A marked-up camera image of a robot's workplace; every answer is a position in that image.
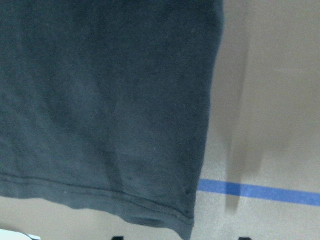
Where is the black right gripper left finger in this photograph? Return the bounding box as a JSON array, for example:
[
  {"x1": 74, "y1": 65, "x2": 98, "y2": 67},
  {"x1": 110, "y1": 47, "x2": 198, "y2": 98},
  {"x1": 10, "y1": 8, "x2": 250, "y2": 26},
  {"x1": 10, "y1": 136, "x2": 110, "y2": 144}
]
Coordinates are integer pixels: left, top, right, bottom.
[{"x1": 111, "y1": 236, "x2": 124, "y2": 240}]

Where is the black printed t-shirt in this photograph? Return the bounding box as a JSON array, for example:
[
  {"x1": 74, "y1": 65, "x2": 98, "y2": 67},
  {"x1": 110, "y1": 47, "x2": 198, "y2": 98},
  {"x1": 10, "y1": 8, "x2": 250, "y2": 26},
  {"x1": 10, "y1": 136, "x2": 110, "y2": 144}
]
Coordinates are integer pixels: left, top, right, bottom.
[{"x1": 0, "y1": 0, "x2": 224, "y2": 240}]

